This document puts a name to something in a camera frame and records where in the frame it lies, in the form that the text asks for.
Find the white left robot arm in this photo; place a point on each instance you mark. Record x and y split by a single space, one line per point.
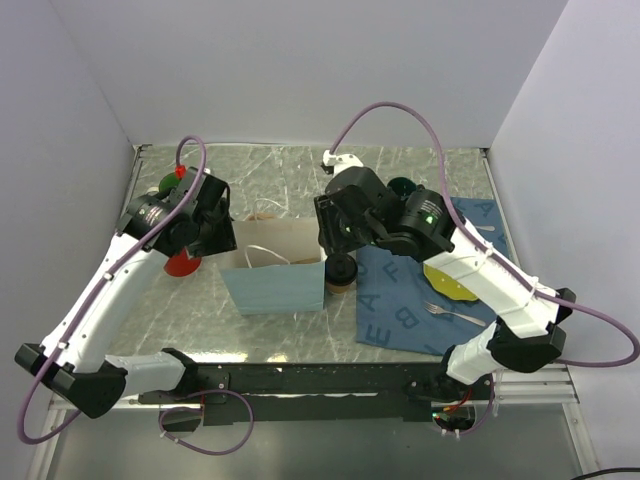
192 218

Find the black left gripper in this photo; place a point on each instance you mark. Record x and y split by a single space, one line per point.
224 239

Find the red cup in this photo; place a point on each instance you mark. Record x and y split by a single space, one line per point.
182 265

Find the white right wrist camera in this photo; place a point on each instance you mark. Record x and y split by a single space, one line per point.
333 164

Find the white mug green inside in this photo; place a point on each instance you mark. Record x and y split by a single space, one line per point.
168 182

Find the green polka dot plate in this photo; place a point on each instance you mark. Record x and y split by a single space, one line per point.
447 286

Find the stacked brown pulp carriers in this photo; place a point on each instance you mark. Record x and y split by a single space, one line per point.
261 216

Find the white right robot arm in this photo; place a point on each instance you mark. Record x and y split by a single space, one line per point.
525 336

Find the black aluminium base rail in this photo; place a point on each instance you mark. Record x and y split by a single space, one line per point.
291 392

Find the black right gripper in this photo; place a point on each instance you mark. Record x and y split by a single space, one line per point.
329 237

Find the silver fork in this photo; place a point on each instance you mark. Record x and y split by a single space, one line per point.
438 310

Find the black coffee cup lid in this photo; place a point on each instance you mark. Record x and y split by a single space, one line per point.
340 269

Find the light blue paper bag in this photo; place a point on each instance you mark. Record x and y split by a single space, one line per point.
259 275

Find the dark green mug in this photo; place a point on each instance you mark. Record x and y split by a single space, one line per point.
403 187

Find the blue letter print cloth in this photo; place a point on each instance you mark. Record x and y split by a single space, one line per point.
390 313

